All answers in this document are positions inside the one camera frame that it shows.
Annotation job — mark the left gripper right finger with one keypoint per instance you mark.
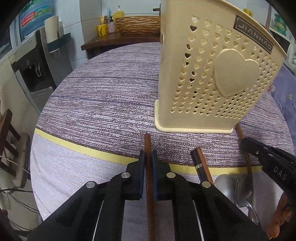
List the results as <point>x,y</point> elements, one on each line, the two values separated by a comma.
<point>162,187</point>

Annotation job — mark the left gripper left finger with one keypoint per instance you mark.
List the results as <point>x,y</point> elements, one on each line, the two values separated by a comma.
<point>135,184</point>

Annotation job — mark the steel spoon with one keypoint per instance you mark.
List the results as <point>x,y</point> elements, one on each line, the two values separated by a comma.
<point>242,196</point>

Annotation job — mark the person's right hand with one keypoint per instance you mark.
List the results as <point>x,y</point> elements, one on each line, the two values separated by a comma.
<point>282,214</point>

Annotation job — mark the brown chopstick under gripper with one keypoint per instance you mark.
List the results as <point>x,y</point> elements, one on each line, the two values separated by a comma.
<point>247,162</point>

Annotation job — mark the black tipped chopstick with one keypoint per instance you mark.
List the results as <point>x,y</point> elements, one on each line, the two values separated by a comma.
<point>198,166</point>

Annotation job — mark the brown chopstick beside black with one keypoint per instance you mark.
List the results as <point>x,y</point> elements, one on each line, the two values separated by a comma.
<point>205,166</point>

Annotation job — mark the purple floral cloth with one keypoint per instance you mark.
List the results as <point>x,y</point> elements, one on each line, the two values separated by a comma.
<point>283,92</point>

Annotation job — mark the white microwave oven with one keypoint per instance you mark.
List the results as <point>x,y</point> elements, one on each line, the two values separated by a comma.
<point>289,48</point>

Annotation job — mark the small wooden stool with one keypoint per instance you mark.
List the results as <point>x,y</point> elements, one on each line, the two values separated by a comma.
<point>15,151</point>

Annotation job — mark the beige plastic utensil holder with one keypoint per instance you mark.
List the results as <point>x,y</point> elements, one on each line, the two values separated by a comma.
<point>216,62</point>

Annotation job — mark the dark wooden sink counter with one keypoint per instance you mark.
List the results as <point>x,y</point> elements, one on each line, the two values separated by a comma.
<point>101,44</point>

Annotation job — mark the water dispenser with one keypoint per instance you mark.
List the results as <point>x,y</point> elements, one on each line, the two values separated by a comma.
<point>38,71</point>

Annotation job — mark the yellow mug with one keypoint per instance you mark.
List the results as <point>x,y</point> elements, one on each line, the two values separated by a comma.
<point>102,30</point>

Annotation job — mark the woven brown basin sink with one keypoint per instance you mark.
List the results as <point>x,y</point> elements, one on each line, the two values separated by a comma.
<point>138,24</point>

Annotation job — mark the patterned small bottle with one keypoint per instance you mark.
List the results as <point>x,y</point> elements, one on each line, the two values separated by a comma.
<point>111,26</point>

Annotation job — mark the yellow soap bottle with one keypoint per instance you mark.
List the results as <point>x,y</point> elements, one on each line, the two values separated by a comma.
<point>118,14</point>

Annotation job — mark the bronze faucet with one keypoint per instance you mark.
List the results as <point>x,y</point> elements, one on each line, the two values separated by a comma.
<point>158,9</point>

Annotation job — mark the white paper roll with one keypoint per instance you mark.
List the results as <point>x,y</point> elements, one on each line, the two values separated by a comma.
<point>51,29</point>

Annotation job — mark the blue water jug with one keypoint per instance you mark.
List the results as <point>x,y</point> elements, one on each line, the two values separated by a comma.
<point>33,15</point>

